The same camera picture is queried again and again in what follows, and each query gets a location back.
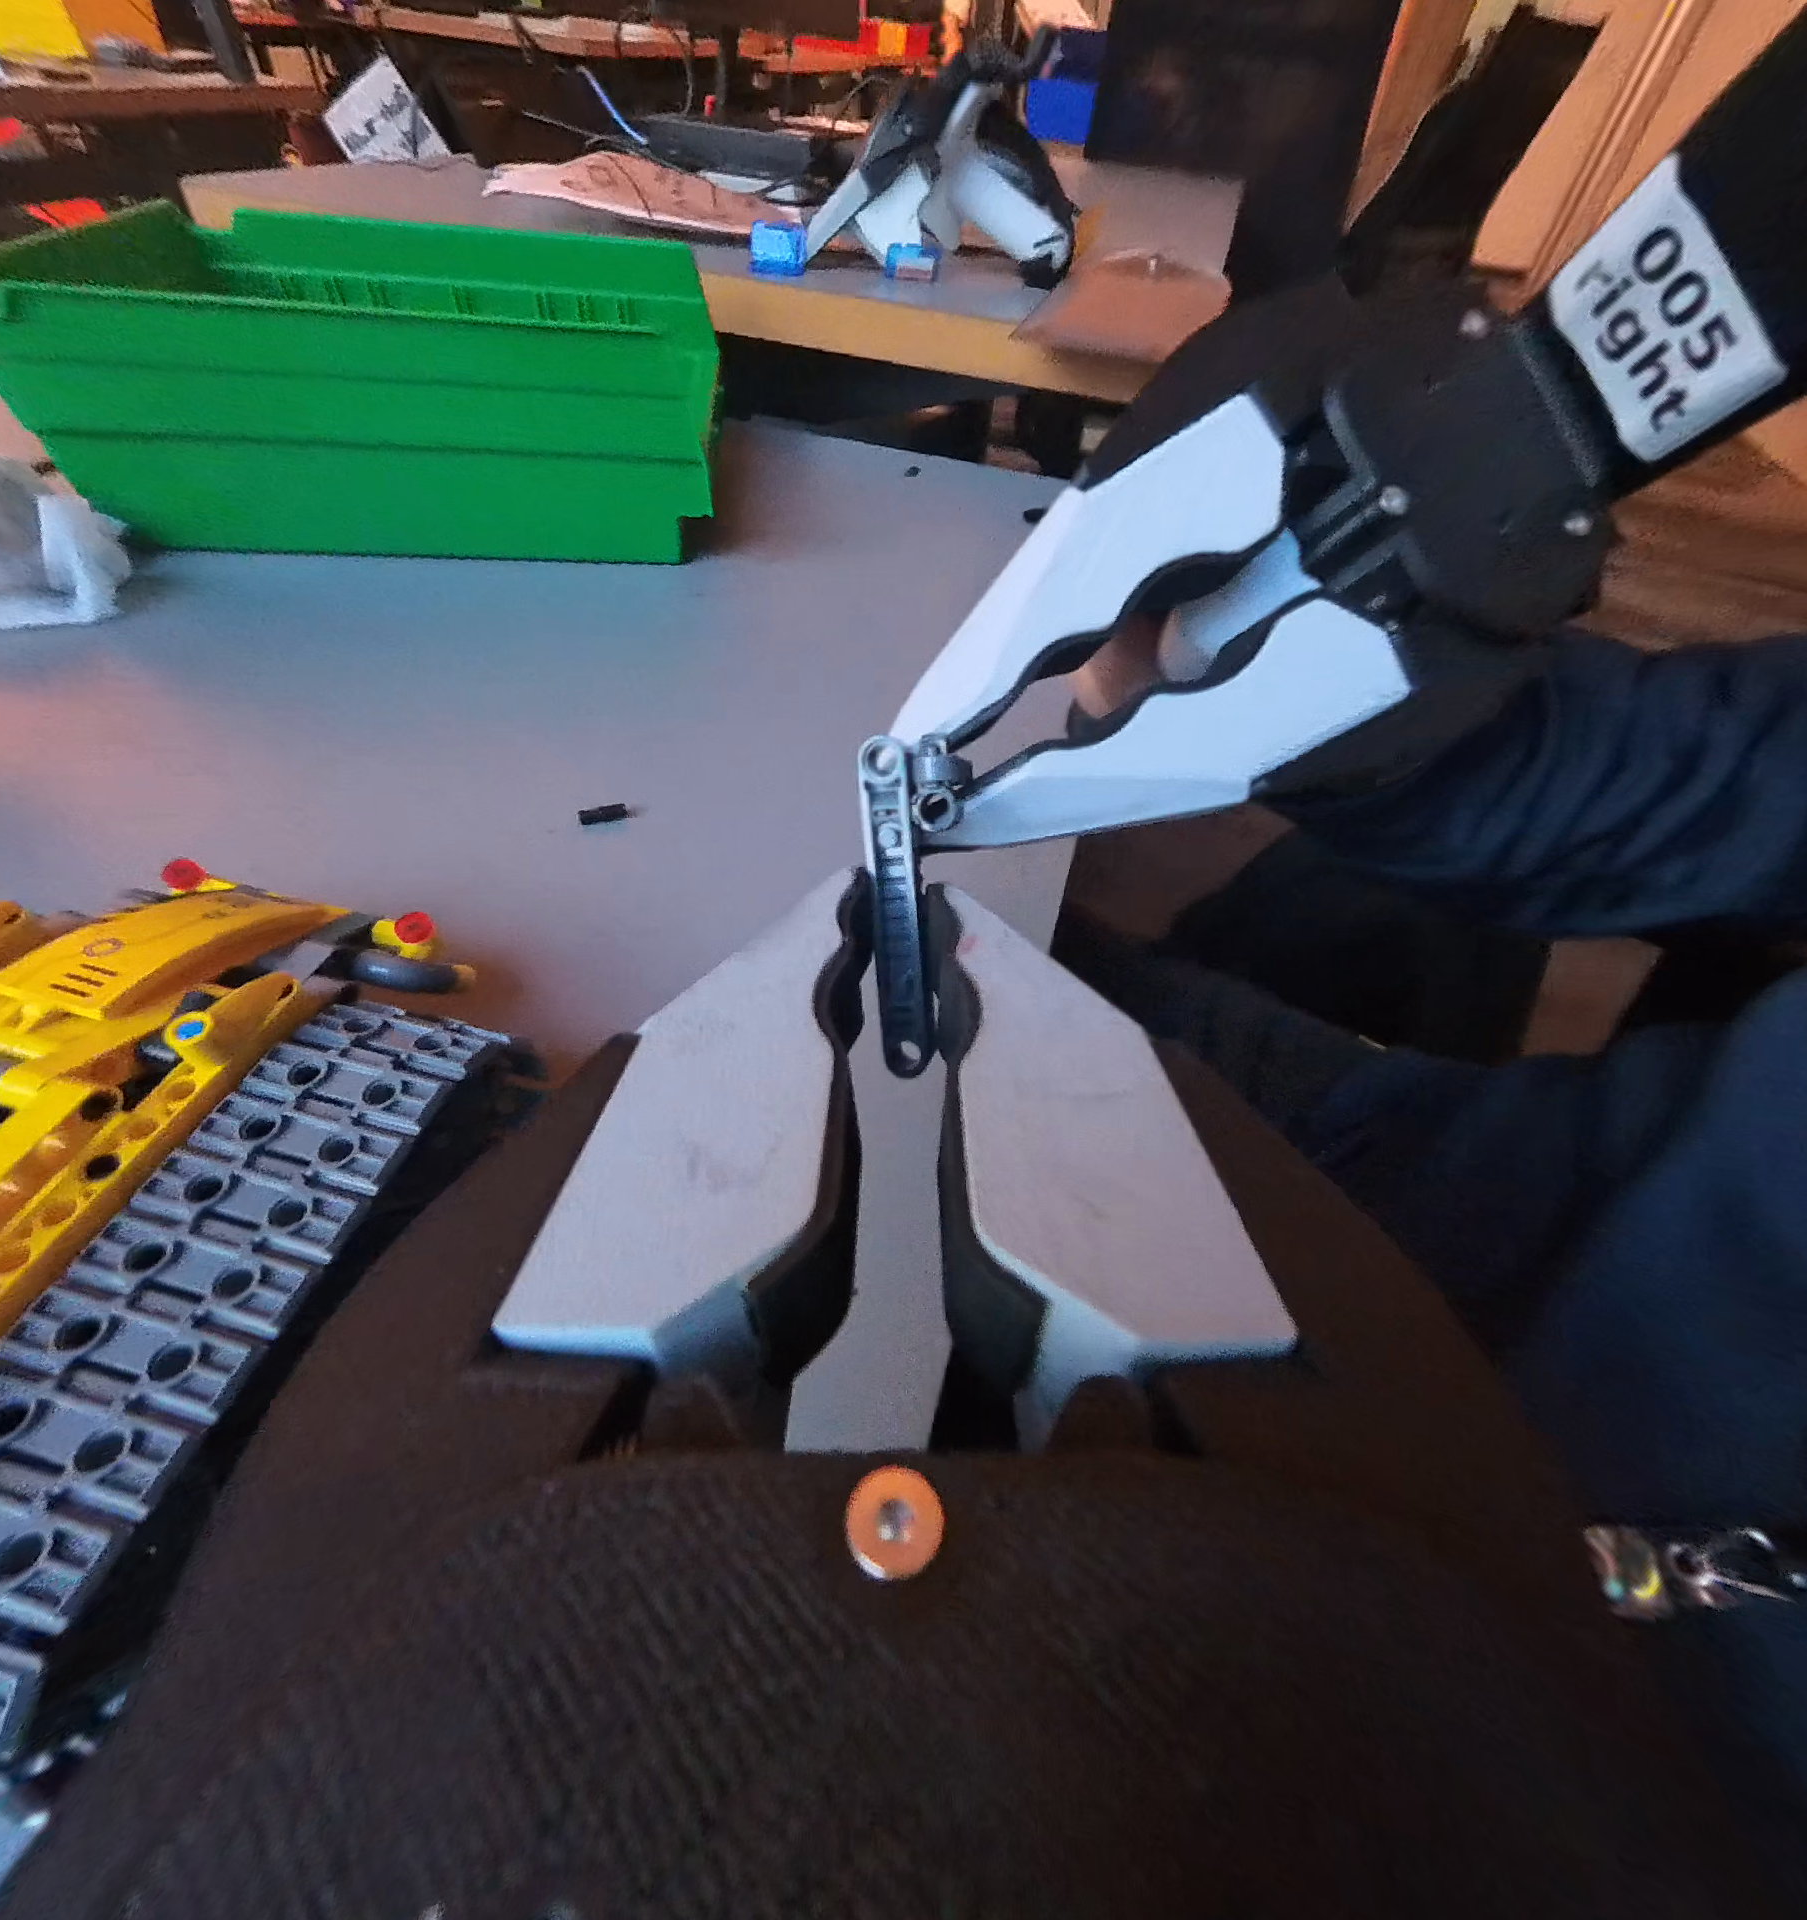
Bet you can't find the dark grey toothed toy rack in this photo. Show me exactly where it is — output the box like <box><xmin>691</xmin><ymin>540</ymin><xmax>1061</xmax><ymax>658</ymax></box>
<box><xmin>854</xmin><ymin>733</ymin><xmax>941</xmax><ymax>1078</ymax></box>

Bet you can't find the white black handheld tool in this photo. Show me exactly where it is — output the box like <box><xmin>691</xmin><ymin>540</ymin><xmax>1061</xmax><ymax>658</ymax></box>
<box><xmin>803</xmin><ymin>46</ymin><xmax>1075</xmax><ymax>286</ymax></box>

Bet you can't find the grey topped back table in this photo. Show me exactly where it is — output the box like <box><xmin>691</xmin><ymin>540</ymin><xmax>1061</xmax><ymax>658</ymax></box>
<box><xmin>184</xmin><ymin>153</ymin><xmax>1241</xmax><ymax>408</ymax></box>

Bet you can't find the green plastic bin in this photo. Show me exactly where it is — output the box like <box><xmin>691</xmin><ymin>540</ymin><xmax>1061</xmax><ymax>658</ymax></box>
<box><xmin>0</xmin><ymin>203</ymin><xmax>722</xmax><ymax>564</ymax></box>

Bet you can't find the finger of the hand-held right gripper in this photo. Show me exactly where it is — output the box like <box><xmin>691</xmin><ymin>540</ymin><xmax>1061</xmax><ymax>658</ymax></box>
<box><xmin>936</xmin><ymin>592</ymin><xmax>1413</xmax><ymax>847</ymax></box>
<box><xmin>889</xmin><ymin>394</ymin><xmax>1304</xmax><ymax>759</ymax></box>

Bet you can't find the yellow toy tracked robot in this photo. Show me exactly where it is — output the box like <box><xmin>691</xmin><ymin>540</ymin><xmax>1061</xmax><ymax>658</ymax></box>
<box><xmin>0</xmin><ymin>857</ymin><xmax>546</xmax><ymax>1822</ymax></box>

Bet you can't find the printed paper sheet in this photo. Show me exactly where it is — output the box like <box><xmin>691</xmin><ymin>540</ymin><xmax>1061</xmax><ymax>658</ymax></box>
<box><xmin>482</xmin><ymin>153</ymin><xmax>762</xmax><ymax>239</ymax></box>

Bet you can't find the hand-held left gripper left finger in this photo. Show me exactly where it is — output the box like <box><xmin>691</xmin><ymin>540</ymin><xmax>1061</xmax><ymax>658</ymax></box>
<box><xmin>492</xmin><ymin>870</ymin><xmax>864</xmax><ymax>1376</ymax></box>

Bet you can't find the white crumpled tissue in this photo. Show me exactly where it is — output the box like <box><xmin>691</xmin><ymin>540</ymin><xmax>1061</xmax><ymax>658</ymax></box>
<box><xmin>0</xmin><ymin>457</ymin><xmax>131</xmax><ymax>632</ymax></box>

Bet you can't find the person's right hand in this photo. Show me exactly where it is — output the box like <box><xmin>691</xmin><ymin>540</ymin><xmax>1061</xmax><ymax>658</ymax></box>
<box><xmin>1070</xmin><ymin>614</ymin><xmax>1191</xmax><ymax>724</ymax></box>

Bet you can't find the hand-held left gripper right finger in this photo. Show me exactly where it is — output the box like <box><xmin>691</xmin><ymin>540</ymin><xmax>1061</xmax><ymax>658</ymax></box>
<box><xmin>923</xmin><ymin>882</ymin><xmax>1302</xmax><ymax>1408</ymax></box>

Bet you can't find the white sign card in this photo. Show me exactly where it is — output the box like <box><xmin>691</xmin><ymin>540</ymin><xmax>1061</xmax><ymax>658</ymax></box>
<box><xmin>324</xmin><ymin>60</ymin><xmax>449</xmax><ymax>165</ymax></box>

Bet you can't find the person's right forearm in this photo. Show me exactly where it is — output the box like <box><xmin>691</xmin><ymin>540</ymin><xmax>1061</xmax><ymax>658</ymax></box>
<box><xmin>1264</xmin><ymin>620</ymin><xmax>1807</xmax><ymax>938</ymax></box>

